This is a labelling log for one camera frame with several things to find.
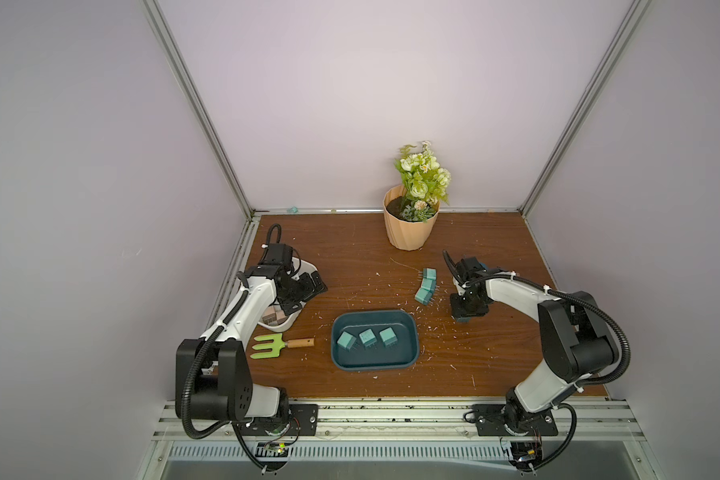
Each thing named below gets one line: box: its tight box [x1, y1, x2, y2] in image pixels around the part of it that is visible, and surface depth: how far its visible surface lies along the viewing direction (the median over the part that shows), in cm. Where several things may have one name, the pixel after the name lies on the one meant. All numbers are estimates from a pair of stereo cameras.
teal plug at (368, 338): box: [359, 328, 377, 348], surface depth 87 cm
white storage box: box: [290, 257, 319, 281], surface depth 99 cm
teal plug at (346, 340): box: [337, 331, 357, 350], surface depth 86 cm
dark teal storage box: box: [331, 309, 420, 372], surface depth 86 cm
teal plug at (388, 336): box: [379, 327, 398, 346], surface depth 87 cm
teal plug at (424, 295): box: [414, 287, 435, 305], surface depth 96 cm
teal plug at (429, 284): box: [421, 278, 437, 293], surface depth 99 cm
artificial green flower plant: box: [394, 141, 451, 223], surface depth 94 cm
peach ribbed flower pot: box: [383, 185, 440, 251], surface depth 100 cm
